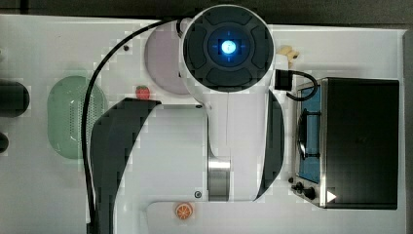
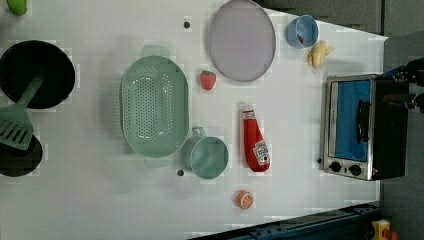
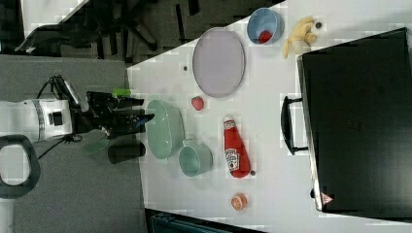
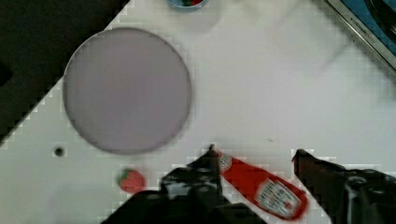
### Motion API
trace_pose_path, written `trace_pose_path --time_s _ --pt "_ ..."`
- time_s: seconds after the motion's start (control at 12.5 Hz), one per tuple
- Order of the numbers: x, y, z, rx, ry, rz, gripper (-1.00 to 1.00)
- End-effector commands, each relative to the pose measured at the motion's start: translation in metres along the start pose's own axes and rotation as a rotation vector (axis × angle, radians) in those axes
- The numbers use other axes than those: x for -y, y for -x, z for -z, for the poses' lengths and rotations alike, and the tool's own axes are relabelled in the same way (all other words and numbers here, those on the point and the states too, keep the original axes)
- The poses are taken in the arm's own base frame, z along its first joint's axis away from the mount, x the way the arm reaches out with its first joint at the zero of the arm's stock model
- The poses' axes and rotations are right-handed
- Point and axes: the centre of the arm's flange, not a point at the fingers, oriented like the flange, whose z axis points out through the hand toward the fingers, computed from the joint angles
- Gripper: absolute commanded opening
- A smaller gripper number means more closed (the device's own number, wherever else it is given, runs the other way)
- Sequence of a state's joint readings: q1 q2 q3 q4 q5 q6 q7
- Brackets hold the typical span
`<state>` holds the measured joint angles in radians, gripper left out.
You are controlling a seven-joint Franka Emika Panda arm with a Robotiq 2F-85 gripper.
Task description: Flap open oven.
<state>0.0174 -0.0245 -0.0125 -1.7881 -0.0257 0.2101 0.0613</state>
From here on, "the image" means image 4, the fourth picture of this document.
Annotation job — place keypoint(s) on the round grey plate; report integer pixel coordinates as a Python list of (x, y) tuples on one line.
[(127, 91)]

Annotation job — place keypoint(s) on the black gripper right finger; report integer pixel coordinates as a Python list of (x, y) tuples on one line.
[(348, 196)]

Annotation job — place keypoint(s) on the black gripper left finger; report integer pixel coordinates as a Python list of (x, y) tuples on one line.
[(195, 187)]

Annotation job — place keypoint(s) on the red toy strawberry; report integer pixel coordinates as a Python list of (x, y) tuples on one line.
[(131, 181)]

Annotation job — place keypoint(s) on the black toaster oven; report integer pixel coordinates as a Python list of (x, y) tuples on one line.
[(373, 21)]

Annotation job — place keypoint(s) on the blue cup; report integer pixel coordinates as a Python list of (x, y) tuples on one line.
[(186, 4)]

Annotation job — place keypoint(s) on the red ketchup bottle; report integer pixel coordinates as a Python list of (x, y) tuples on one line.
[(269, 192)]

